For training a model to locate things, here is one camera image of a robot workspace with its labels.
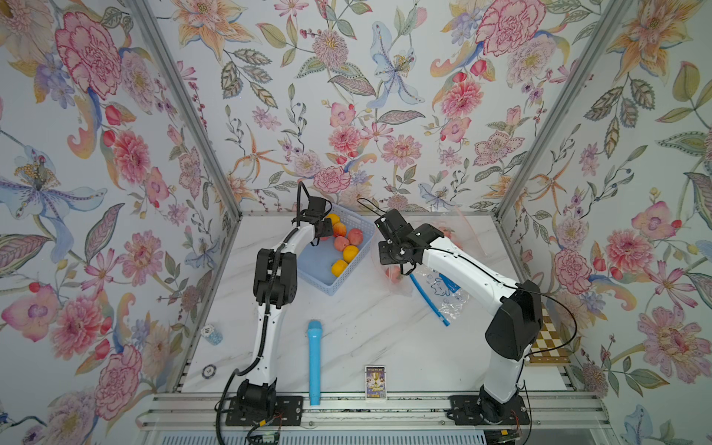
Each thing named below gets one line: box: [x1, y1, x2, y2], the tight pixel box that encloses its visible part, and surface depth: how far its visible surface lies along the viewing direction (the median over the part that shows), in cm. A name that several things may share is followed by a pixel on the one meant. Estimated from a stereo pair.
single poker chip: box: [201, 364, 217, 380], surface depth 82 cm
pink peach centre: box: [334, 235, 350, 252], surface depth 109 cm
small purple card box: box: [364, 365, 387, 401], surface depth 79 cm
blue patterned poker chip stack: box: [200, 324, 224, 346], surface depth 84 cm
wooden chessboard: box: [529, 303, 572, 366], surface depth 82 cm
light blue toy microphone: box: [307, 319, 324, 407], surface depth 83 cm
